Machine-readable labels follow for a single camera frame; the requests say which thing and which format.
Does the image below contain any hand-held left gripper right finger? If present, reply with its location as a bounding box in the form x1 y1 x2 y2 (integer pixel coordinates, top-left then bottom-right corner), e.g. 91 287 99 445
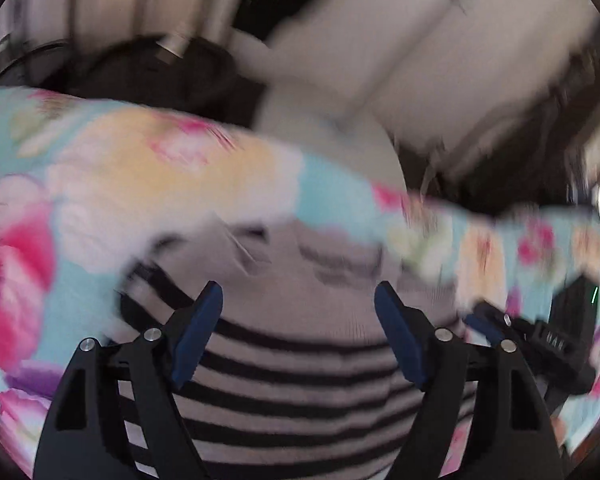
374 281 566 480

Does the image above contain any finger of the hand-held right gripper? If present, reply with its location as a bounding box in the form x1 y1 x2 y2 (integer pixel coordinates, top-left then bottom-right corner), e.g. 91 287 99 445
462 300 518 346

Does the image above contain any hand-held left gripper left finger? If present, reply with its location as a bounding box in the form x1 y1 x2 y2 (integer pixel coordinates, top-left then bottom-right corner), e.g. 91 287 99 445
32 280 224 480

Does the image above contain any black grey striped sweater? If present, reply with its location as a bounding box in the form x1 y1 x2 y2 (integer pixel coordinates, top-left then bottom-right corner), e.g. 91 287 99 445
115 222 476 480

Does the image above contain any floral blanket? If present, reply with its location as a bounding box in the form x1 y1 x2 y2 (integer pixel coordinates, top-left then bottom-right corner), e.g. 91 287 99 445
0 87 600 476

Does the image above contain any white standing fan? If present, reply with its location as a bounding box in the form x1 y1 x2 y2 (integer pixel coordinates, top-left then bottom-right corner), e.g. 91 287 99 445
252 80 408 196

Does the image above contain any black metal round rack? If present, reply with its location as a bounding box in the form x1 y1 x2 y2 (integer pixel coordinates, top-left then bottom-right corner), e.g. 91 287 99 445
0 35 241 111

